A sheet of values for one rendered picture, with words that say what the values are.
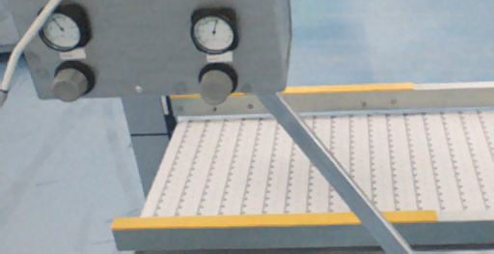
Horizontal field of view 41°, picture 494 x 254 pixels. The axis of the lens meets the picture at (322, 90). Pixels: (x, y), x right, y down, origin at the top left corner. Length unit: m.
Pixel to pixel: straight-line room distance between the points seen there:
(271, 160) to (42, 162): 1.73
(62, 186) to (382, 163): 1.66
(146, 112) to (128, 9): 0.45
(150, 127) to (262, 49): 0.48
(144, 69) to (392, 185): 0.35
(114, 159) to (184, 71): 1.86
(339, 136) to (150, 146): 0.30
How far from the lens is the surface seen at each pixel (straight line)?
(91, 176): 2.37
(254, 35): 0.55
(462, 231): 0.71
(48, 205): 2.30
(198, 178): 0.84
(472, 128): 0.90
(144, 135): 1.02
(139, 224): 0.73
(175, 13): 0.55
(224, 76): 0.55
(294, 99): 0.92
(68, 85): 0.58
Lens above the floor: 1.31
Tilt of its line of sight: 30 degrees down
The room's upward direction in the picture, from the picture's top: 4 degrees counter-clockwise
